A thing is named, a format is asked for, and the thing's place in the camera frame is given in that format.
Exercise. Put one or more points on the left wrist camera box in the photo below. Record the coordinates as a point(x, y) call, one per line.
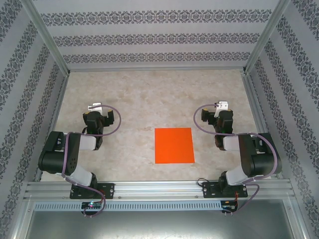
point(95, 106)

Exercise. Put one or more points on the right controller board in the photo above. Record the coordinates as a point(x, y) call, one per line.
point(229, 208)

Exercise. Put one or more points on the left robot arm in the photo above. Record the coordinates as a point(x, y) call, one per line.
point(58, 152)

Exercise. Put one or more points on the aluminium frame post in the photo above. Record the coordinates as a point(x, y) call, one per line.
point(268, 37)
point(47, 37)

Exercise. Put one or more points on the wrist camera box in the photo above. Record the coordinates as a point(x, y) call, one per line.
point(95, 106)
point(222, 105)

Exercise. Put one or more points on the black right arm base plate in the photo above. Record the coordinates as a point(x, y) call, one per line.
point(209, 190)

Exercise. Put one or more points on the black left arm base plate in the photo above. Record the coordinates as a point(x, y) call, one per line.
point(108, 190)

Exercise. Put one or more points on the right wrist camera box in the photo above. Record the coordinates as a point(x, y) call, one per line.
point(222, 105)

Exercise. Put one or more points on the grey metal sheet panel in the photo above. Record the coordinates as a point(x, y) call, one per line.
point(159, 225)

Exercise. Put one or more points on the aluminium mounting rail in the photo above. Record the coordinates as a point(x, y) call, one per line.
point(159, 189)

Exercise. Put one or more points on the left controller board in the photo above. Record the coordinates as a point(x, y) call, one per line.
point(92, 205)

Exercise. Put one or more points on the aluminium back rail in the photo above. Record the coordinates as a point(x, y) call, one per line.
point(157, 69)

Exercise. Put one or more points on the orange square cloth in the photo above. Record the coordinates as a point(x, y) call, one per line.
point(174, 145)

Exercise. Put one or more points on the controller board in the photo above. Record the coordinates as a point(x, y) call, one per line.
point(229, 208)
point(92, 205)

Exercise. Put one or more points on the aluminium side rail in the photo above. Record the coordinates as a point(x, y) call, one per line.
point(52, 129)
point(259, 119)

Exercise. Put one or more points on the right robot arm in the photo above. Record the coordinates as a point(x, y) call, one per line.
point(261, 154)

